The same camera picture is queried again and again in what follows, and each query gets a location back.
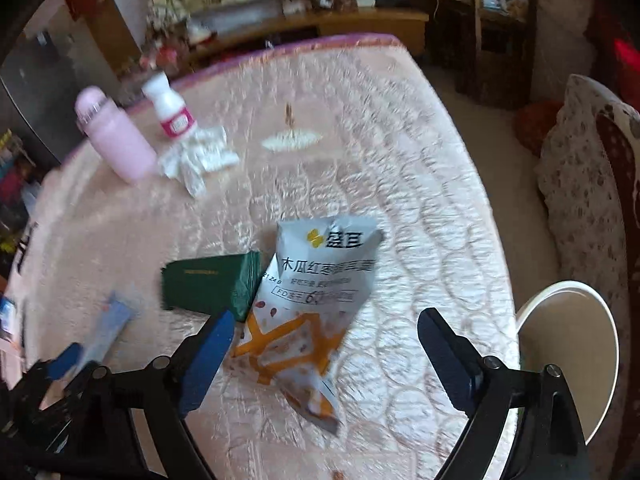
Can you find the crumpled white tissue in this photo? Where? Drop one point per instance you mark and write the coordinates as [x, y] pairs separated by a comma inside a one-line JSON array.
[[197, 157]]

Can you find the wooden bench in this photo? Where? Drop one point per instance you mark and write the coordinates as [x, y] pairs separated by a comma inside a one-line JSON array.
[[360, 25]]

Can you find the grey refrigerator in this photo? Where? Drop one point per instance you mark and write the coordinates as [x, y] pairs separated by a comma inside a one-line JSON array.
[[35, 90]]

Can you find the dark green packet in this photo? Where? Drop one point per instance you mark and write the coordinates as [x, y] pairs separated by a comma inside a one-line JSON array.
[[205, 282]]

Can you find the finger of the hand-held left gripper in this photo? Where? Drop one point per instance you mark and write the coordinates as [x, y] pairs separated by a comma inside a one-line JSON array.
[[67, 360]]

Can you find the pile of assorted clutter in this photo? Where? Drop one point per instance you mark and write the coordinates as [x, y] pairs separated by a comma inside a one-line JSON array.
[[15, 185]]

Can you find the light blue packet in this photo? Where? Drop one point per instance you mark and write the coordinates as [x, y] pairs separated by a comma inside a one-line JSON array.
[[112, 322]]

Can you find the white plastic bucket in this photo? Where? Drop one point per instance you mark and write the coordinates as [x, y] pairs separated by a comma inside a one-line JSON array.
[[575, 360]]

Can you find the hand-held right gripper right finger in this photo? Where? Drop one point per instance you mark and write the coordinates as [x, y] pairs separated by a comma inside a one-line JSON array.
[[450, 365]]

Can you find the white grey snack bag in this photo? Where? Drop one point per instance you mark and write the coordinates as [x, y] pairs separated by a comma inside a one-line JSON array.
[[305, 310]]

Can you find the bright red bag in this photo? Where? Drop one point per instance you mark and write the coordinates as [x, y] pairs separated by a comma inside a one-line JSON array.
[[627, 62]]

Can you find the white pill bottle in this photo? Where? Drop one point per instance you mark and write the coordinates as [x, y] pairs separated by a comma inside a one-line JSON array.
[[172, 112]]

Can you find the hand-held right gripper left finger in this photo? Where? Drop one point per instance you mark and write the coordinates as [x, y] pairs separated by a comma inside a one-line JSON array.
[[205, 360]]

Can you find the pink quilted table cover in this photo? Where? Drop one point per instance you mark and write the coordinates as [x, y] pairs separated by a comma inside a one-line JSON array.
[[380, 160]]

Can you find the floral covered sofa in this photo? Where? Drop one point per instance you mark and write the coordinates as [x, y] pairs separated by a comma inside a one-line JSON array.
[[580, 190]]

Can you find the pink bottle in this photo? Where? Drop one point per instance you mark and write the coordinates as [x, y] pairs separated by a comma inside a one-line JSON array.
[[117, 140]]

